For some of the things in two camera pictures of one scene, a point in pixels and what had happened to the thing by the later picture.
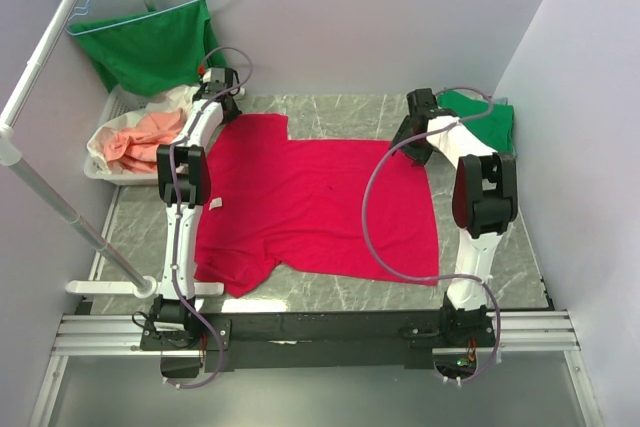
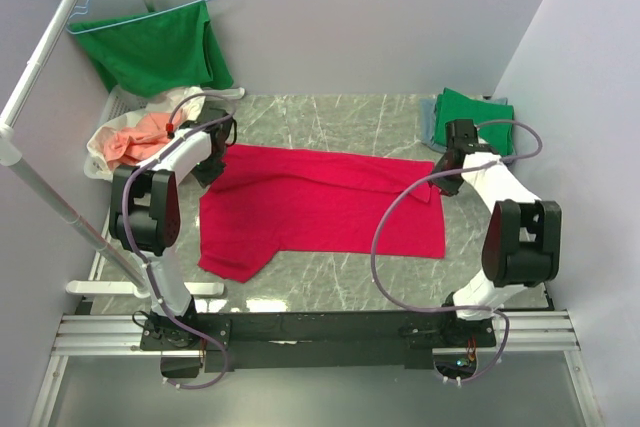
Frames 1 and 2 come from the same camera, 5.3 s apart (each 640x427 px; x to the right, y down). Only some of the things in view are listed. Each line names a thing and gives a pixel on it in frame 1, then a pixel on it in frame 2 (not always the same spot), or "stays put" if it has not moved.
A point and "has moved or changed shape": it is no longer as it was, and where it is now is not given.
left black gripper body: x=234 y=114 -> x=210 y=169
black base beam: x=342 y=340 stays put
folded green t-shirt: x=494 y=129 stays put
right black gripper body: x=418 y=151 -> x=449 y=185
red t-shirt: x=296 y=204 has moved or changed shape
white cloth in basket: x=178 y=100 stays put
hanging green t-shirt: x=161 y=52 stays put
